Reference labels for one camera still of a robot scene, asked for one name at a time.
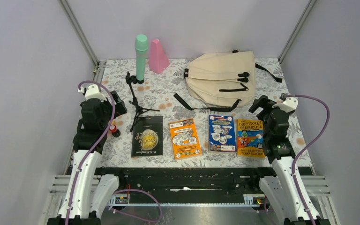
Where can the blue comic paperback book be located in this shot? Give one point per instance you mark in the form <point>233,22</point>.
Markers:
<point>221,134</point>

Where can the beige canvas backpack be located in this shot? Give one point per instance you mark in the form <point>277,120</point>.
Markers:
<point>224,80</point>

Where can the pink plastic cone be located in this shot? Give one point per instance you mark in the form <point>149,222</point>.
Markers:
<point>158,60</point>

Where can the yellow treehouse paperback book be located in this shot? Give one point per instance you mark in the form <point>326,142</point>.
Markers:
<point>250,138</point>

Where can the mint green microphone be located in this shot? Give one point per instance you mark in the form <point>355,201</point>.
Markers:
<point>141,49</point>

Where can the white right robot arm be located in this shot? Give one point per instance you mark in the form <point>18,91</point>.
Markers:
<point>285,190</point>

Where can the orange comic paperback book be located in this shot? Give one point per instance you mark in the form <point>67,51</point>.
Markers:
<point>184,139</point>

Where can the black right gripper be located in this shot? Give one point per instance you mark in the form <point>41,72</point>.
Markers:
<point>263,102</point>

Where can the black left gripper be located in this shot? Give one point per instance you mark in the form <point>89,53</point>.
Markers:
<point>119,108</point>

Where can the black moon paperback book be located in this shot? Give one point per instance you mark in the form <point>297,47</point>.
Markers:
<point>147,137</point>

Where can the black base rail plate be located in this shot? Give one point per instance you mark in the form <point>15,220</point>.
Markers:
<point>192,185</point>

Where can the black mini tripod stand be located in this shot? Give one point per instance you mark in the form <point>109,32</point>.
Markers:
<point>131,79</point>

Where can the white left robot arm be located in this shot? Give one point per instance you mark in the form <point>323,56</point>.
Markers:
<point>80,206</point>

